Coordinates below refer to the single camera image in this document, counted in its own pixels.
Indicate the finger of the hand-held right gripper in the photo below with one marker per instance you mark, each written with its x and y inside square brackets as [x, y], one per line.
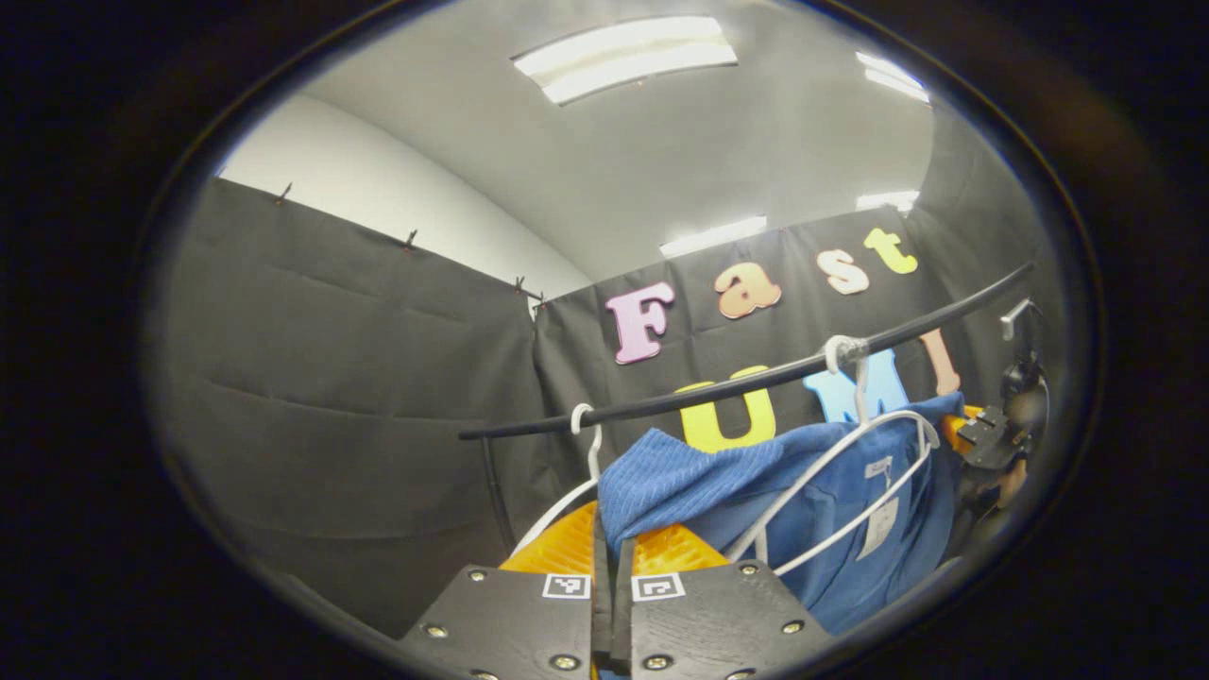
[987, 436]

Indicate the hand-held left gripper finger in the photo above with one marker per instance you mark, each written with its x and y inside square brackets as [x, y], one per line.
[623, 614]
[601, 604]

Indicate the large white clothes hanger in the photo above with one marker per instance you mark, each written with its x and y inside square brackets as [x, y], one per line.
[860, 392]

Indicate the small white clothes hanger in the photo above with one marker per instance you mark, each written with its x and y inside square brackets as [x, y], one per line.
[593, 458]

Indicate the black metal clothes rack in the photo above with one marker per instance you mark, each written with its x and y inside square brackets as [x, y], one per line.
[661, 404]

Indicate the black backdrop cloth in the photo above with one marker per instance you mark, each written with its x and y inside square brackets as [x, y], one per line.
[331, 425]

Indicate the large ceiling light panel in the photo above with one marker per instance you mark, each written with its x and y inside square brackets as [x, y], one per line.
[623, 59]

